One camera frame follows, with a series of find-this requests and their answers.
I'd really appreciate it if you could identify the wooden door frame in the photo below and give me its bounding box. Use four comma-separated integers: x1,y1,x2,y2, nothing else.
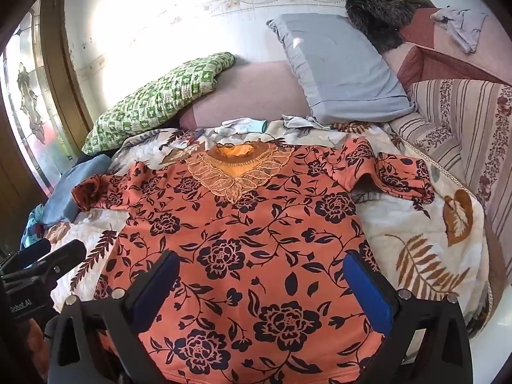
40,0,94,148

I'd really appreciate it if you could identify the grey pillow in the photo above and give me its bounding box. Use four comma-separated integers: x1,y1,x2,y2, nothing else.
266,13,417,124

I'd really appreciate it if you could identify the teal patterned cloth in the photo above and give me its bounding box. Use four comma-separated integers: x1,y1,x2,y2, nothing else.
21,203,51,249

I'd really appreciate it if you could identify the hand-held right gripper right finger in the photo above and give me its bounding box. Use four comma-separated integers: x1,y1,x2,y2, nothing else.
343,250,475,384

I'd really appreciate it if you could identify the pink bolster pillow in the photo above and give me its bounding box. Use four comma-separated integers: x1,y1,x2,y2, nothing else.
178,59,316,129

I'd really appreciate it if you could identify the pale grey garment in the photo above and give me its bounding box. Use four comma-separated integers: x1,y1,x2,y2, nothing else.
430,6,489,54

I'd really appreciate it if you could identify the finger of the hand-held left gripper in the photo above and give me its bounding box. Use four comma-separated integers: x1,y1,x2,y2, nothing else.
12,239,52,267
40,240,87,284

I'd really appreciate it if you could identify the orange floral shirt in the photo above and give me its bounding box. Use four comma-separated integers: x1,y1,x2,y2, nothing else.
72,136,436,384

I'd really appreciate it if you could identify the striped floral quilt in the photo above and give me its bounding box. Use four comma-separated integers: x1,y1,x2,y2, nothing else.
386,78,512,289

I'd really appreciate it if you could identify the white glove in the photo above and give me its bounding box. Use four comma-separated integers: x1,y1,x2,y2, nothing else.
214,117,268,135

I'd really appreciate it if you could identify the dark furry garment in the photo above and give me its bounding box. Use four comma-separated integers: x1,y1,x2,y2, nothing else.
345,0,419,52

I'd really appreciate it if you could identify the cream leaf print blanket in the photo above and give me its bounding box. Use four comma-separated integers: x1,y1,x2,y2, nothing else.
44,118,494,340

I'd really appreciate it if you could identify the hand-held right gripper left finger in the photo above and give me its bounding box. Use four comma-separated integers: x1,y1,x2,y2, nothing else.
47,250,181,384

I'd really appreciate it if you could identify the blue cloth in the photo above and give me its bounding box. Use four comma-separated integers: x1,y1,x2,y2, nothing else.
42,154,113,227

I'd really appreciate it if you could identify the white crumpled cloth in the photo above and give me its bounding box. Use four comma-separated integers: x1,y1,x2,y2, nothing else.
281,114,321,129

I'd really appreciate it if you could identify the green patterned pillow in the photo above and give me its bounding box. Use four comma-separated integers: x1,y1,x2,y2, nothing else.
82,52,236,156

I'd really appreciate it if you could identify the pink and red blanket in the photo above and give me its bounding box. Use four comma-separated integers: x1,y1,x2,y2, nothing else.
380,0,512,92

